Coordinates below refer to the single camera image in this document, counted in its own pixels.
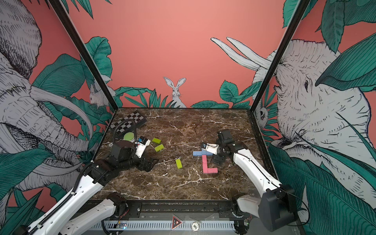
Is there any black right corner post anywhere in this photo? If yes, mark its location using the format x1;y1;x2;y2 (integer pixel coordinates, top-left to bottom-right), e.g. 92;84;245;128
250;0;310;113

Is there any red triangle warning sticker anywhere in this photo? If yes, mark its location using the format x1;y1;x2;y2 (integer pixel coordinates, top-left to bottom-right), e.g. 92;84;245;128
171;215;183;230

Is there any black front rail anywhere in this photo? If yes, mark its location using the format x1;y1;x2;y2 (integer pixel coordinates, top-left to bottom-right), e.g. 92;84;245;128
79;199;297;219

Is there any green dome push button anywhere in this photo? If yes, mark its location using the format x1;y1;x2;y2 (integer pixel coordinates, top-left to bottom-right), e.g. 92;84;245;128
123;132;135;143

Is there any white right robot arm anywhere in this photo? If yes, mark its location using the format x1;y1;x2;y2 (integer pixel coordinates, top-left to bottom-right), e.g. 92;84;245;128
203;129;298;232

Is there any folded black chess board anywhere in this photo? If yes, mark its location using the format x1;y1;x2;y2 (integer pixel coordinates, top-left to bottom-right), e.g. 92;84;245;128
110;111;147;137

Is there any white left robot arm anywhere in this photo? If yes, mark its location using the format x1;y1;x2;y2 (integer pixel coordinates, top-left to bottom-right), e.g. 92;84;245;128
12;119;158;235

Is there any black corner post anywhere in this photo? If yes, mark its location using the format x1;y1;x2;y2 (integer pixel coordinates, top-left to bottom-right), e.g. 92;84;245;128
250;0;310;113
49;0;118;112

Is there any black left corner post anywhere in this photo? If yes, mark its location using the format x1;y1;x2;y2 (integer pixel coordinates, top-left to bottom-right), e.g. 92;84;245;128
49;0;118;112

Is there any white slotted cable duct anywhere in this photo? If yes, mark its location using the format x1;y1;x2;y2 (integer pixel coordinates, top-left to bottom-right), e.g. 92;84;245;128
104;220;236;231

